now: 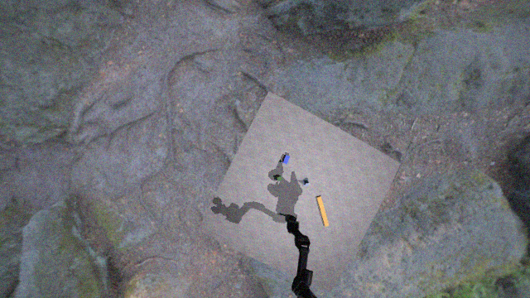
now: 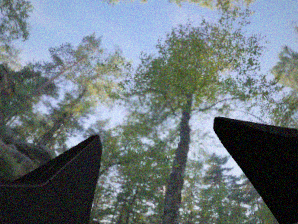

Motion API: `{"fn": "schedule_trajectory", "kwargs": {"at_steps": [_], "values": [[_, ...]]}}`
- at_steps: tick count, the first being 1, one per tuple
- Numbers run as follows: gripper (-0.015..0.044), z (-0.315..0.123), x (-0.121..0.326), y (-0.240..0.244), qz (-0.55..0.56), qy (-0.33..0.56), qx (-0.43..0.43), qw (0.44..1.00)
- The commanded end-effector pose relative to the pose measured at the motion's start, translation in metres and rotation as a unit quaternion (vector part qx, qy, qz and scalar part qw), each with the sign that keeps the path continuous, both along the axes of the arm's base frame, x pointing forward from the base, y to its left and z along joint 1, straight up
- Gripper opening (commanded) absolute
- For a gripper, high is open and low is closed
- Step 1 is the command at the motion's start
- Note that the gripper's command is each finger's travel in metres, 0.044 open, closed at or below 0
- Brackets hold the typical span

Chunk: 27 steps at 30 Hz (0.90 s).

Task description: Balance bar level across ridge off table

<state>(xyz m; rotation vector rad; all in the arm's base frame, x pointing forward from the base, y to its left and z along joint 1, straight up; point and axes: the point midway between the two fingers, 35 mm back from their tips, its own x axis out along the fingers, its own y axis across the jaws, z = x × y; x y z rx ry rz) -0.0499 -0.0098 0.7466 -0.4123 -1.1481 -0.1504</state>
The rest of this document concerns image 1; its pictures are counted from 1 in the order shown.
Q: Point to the tan bar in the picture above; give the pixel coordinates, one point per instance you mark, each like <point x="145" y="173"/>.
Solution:
<point x="322" y="209"/>

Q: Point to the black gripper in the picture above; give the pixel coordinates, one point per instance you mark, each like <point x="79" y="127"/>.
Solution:
<point x="301" y="290"/>

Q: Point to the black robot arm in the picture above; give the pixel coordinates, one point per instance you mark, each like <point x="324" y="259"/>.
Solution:
<point x="299" y="239"/>

